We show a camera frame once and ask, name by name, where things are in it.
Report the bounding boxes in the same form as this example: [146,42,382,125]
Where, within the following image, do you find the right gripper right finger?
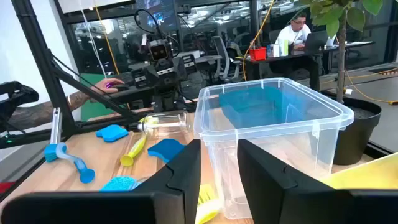
[238,139,398,224]

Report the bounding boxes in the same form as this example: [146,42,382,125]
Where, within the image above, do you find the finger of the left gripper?
[131,67,150,88]
[182,53,197,70]

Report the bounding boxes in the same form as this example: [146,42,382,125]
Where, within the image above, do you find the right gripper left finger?
[0,139,202,224]

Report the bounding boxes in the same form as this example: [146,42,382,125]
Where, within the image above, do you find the light blue sponge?
[95,124,130,143]
[99,175,142,192]

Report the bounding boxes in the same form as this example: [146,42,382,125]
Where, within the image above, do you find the clear pump bottle black top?
[136,111,195,138]

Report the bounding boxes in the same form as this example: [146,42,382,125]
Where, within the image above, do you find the yellow-green dish brush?
[120,115,159,167]
[195,183,221,224]

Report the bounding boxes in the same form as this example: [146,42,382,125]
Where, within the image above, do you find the blue dish brush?
[43,142,96,184]

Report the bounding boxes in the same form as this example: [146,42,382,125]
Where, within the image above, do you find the dark blue sponge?
[147,138,187,164]

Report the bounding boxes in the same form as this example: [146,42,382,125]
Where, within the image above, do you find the person's forearm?
[7,91,93,131]

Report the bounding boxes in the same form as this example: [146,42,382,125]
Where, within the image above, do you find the dark grey desk top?
[90,85,156,108]

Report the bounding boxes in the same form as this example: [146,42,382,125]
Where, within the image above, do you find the black computer mouse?
[105,81,130,93]

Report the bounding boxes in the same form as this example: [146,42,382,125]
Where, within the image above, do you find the grey office chair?
[213,35,243,83]

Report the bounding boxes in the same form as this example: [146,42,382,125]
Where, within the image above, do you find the person's hand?
[90,77,125,96]

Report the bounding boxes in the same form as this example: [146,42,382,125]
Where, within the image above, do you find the green panel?
[80,73,131,122]

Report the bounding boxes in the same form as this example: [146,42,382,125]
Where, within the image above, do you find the red box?
[248,46,267,62]

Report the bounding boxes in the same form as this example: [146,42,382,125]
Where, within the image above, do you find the clear plastic bin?
[193,77,355,220]

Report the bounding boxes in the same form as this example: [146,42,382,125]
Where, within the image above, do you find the yellow plastic bin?
[320,152,398,190]

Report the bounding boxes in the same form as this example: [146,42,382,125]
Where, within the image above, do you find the teal plastic bin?
[219,86,308,130]

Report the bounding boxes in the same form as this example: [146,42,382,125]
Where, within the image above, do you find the black office desk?
[245,40,376,93]

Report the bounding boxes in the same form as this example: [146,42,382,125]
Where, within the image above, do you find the small white carton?
[267,43,280,58]

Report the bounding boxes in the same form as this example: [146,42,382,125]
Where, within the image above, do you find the green plant in black pot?
[292,0,383,166]

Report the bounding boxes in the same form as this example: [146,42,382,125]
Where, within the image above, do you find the white green bottle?
[279,39,289,57]

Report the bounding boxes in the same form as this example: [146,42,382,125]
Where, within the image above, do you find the person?
[275,11,313,50]

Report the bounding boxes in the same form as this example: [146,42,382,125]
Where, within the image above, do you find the dark grey laptop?
[303,30,330,54]

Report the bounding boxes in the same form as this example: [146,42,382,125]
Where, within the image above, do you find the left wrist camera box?
[147,39,173,62]

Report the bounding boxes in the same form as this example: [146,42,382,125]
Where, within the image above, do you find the yellow hanging cable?
[93,4,121,75]

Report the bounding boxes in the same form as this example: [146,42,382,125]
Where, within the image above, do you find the wall display screen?
[136,0,178,30]

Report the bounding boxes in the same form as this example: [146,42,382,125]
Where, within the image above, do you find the silver metal bracket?
[49,107,63,146]

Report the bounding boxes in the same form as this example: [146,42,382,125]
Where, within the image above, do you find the yellow floor extension cable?
[320,67,398,105]

